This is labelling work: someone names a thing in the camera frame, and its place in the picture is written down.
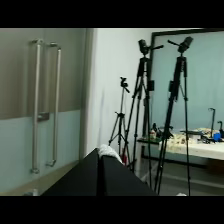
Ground small black camera tripod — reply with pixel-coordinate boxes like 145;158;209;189
108;76;132;164

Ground tall black camera tripod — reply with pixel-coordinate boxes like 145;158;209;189
121;38;165;189
153;35;195;197

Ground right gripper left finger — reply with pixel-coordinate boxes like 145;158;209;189
42;148;100;197

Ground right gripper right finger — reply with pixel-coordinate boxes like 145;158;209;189
99;154;158;197

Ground long silver door handle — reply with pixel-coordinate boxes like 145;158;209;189
30;38;45;175
45;41;63;168

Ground white cluttered table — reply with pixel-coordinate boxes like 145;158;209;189
136;127;224;162

